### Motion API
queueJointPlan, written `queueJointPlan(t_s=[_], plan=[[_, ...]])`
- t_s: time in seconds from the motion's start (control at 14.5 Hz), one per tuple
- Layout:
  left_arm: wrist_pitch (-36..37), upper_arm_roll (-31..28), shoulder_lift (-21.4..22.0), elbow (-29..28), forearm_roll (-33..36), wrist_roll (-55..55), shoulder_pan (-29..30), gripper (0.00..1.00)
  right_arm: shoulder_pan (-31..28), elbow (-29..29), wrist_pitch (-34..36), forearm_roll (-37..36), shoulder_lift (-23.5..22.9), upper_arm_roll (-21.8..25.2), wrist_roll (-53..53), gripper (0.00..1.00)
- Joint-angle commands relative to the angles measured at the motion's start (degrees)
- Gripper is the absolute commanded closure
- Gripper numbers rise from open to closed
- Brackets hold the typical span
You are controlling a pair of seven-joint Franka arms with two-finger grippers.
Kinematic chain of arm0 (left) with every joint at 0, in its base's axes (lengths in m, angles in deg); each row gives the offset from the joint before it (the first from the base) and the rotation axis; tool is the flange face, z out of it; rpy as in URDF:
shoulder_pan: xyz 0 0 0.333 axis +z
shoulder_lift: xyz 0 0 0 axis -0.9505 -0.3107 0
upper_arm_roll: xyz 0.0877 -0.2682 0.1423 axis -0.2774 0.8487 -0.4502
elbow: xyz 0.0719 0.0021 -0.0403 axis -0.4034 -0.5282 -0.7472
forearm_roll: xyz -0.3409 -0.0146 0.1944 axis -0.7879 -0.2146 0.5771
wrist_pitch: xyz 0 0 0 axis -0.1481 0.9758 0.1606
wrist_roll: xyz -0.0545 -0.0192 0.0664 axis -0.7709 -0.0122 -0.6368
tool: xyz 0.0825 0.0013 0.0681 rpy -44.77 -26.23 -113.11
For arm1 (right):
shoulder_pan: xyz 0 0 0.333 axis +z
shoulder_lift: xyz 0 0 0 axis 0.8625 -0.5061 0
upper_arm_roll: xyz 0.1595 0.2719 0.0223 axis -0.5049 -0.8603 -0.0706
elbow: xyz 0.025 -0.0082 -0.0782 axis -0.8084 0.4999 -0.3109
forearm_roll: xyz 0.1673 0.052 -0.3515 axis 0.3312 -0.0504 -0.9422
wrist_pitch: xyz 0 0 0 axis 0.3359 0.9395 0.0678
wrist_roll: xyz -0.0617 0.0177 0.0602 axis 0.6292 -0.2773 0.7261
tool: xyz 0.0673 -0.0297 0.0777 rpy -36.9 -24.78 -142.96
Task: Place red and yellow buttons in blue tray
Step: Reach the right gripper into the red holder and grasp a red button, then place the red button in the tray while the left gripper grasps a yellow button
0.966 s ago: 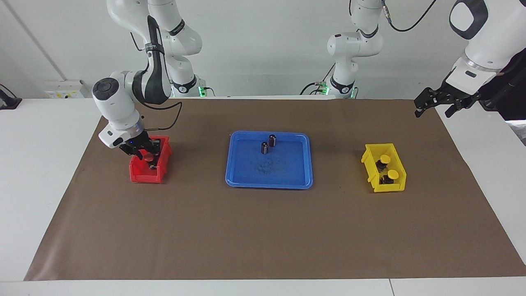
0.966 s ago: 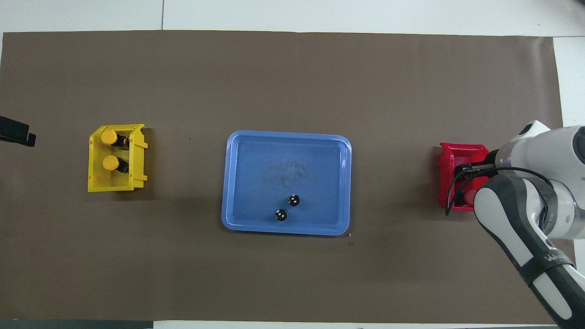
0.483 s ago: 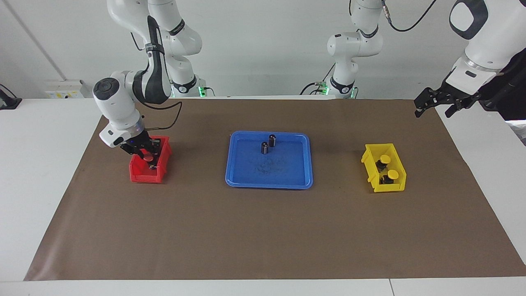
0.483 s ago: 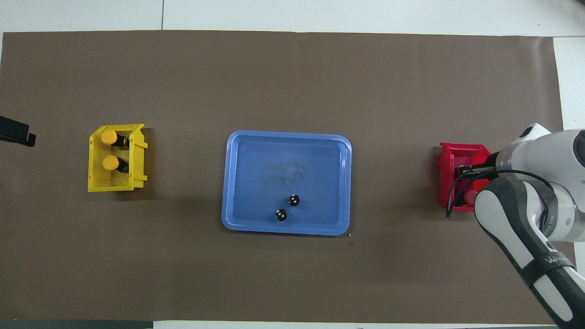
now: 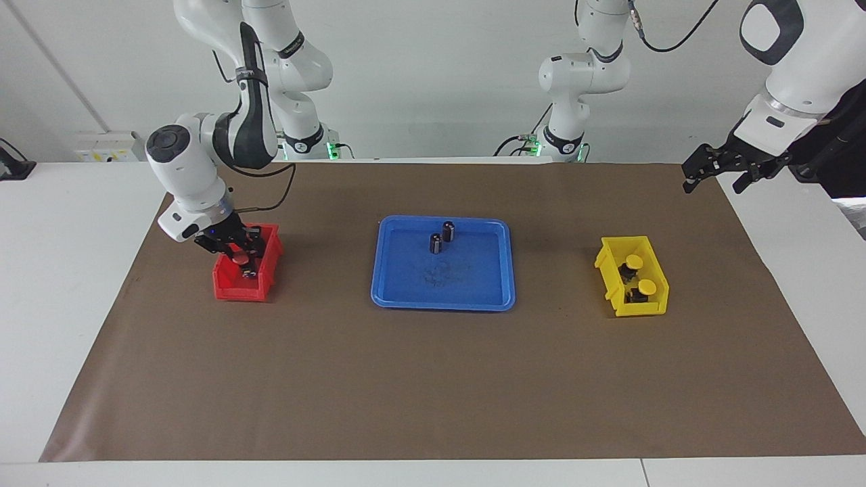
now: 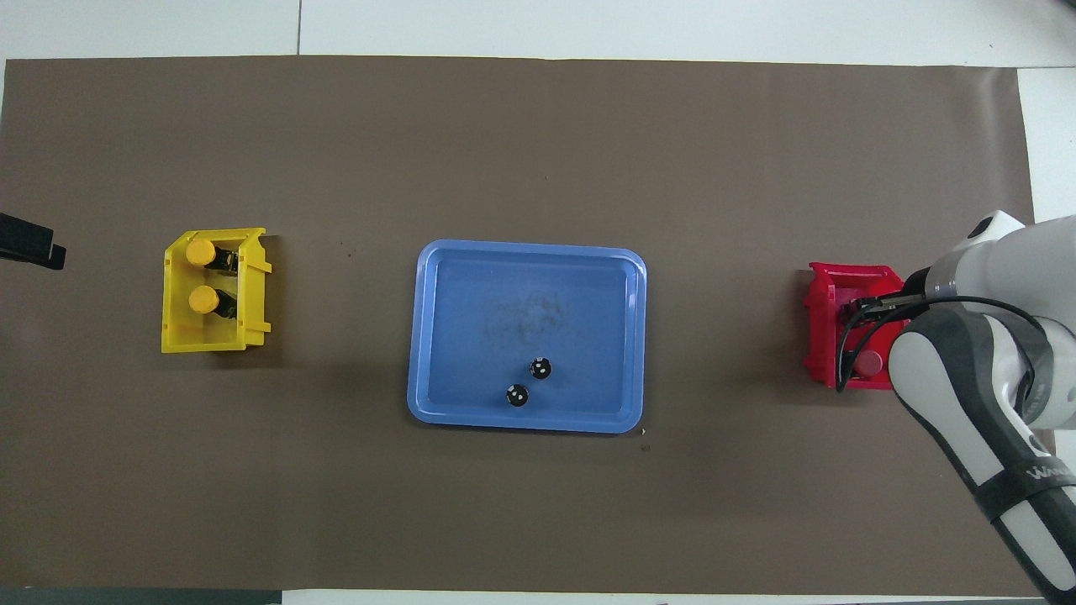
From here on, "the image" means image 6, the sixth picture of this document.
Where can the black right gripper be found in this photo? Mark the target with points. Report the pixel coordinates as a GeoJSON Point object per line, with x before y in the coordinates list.
{"type": "Point", "coordinates": [916, 290]}

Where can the red push button switch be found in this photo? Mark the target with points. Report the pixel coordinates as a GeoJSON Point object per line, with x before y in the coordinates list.
{"type": "Point", "coordinates": [870, 363]}
{"type": "Point", "coordinates": [866, 324]}

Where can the yellow push button switch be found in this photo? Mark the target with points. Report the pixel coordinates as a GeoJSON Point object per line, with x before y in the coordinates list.
{"type": "Point", "coordinates": [203, 300]}
{"type": "Point", "coordinates": [201, 252]}

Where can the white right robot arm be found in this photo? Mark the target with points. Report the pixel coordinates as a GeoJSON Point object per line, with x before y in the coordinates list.
{"type": "Point", "coordinates": [1009, 269]}

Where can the blue plastic tray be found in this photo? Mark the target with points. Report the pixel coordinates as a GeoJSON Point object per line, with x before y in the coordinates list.
{"type": "Point", "coordinates": [471, 336]}

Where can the red plastic parts bin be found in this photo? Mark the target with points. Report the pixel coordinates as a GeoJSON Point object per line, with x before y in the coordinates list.
{"type": "Point", "coordinates": [820, 336]}

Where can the yellow plastic parts bin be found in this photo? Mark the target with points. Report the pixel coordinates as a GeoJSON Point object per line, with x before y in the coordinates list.
{"type": "Point", "coordinates": [181, 332]}

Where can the black cylindrical capacitor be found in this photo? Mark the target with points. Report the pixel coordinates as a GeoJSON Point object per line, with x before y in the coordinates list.
{"type": "Point", "coordinates": [517, 395]}
{"type": "Point", "coordinates": [540, 368]}

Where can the brown paper table mat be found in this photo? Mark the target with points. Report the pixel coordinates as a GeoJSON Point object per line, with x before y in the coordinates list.
{"type": "Point", "coordinates": [538, 168]}

